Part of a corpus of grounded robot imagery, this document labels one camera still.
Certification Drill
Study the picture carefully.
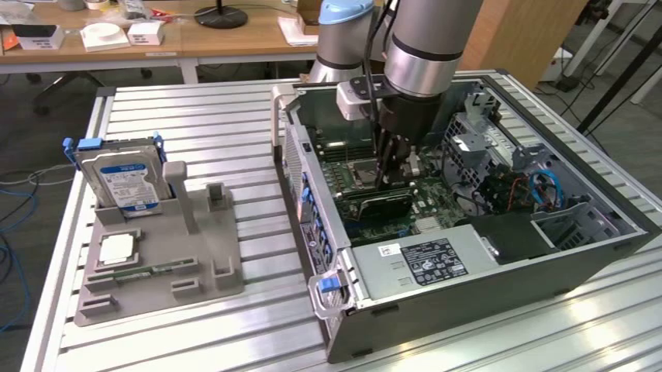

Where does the green RAM stick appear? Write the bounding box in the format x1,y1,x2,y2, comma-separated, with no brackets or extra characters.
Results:
86,260,190,281

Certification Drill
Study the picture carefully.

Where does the blue floor cable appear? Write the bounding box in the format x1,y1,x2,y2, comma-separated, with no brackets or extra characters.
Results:
0,185,40,334

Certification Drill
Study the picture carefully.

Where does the metal disk bay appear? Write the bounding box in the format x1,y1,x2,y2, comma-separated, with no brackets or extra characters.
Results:
531,201,624,251

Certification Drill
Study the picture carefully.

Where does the grey power supply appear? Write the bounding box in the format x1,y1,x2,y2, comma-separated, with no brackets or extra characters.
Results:
351,224,500,301

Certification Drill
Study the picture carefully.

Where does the white box with black lid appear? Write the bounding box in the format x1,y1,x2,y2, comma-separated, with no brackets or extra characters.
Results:
10,23,66,51

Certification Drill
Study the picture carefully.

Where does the black slanted pole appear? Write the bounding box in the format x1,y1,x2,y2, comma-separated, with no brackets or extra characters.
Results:
576,36,662,135

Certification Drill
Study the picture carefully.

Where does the white floor box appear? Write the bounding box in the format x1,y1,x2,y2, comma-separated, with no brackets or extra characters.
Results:
536,48,575,82

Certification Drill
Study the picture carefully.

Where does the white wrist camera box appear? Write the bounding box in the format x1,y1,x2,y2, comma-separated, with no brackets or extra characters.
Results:
335,81,381,121

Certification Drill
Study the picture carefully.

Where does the silver CPU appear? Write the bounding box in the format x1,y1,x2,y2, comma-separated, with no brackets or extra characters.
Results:
97,234,140,263

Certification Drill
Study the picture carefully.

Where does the green motherboard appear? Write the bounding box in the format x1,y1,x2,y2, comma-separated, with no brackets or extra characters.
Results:
309,127,481,247

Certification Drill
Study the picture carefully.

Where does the metal drive cage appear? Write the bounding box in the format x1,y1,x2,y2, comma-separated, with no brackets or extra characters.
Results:
443,91,523,187

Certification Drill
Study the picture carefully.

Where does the blue disk wire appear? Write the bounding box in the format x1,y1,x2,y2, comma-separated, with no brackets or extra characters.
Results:
525,168,567,212

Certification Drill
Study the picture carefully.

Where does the grey parts rack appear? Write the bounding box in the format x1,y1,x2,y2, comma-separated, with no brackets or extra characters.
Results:
73,160,247,329

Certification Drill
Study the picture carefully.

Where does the hard disk in blue carrier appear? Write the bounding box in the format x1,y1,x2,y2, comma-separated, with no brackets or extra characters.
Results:
61,131,174,218

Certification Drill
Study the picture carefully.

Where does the open black PC case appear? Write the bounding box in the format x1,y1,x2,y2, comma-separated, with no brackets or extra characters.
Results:
271,75,662,364

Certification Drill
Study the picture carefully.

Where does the black red wire bundle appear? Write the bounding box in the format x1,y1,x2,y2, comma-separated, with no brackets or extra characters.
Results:
453,170,536,216

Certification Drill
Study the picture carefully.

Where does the black chair base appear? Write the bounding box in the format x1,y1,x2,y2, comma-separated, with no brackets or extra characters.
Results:
28,71,104,115

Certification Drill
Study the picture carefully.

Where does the black RAM slot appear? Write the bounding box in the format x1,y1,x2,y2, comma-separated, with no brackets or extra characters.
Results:
333,186,379,198
323,153,377,163
319,143,376,153
320,148,377,158

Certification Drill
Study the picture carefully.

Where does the grey floor cable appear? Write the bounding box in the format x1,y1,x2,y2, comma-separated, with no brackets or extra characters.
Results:
0,164,78,187

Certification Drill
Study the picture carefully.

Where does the CPU socket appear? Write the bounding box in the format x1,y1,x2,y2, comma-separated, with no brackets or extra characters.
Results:
347,157,381,189

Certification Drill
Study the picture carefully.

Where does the wooden desk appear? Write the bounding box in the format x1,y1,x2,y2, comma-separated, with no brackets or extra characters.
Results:
0,0,464,74

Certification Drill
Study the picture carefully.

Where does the wooden cabinet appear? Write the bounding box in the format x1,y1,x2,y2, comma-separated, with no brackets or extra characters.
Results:
457,0,591,92

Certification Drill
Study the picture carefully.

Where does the small white box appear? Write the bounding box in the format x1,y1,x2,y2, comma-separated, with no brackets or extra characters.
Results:
126,21,166,47

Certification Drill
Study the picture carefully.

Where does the black lamp base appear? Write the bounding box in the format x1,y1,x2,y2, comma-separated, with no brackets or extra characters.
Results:
193,0,249,30

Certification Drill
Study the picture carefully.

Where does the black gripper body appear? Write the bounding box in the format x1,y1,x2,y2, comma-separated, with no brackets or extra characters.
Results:
375,95,441,147

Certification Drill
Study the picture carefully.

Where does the black graphics card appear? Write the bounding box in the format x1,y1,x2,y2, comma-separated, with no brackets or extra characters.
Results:
335,189,416,228

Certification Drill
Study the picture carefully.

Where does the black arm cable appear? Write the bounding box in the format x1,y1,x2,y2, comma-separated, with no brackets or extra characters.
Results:
360,0,401,131

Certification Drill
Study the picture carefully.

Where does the cardboard box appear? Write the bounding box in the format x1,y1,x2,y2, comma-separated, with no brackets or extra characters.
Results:
295,0,324,26

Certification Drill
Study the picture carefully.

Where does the orange box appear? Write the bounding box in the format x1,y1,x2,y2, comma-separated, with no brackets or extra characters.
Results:
0,29,21,55

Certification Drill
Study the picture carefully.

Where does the stack of papers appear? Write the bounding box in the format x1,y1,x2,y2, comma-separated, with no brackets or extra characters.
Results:
276,15,321,47

